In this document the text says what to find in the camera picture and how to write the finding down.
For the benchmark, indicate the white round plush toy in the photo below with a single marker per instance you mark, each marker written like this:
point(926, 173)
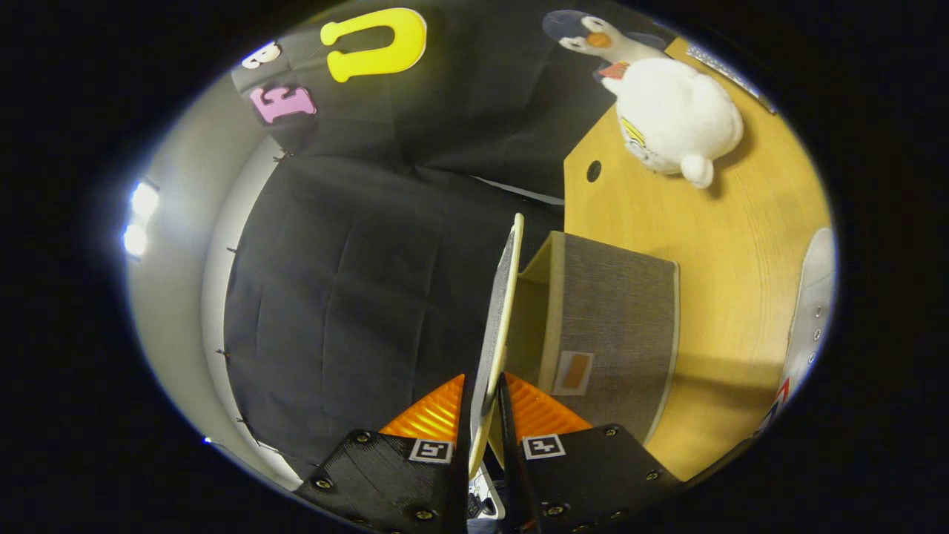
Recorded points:
point(678, 119)

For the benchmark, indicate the large ceiling light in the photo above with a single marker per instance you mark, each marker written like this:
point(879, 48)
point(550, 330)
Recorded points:
point(141, 219)

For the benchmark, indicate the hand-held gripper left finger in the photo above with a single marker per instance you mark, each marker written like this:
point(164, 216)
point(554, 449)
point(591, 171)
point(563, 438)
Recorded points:
point(461, 489)

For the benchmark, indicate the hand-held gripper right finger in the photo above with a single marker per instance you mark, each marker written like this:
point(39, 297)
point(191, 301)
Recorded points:
point(511, 482)

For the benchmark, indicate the grey fabric storage box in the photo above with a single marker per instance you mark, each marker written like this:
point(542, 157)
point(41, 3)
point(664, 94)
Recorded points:
point(615, 319)

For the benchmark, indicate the white canvas shoe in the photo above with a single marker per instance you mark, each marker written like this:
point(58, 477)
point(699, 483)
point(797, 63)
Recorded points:
point(812, 297)

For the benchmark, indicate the grey patterned book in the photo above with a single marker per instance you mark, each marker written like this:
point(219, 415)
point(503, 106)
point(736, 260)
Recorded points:
point(730, 74)

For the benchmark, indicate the penguin plush toy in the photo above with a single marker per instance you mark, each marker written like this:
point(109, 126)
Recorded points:
point(593, 33)

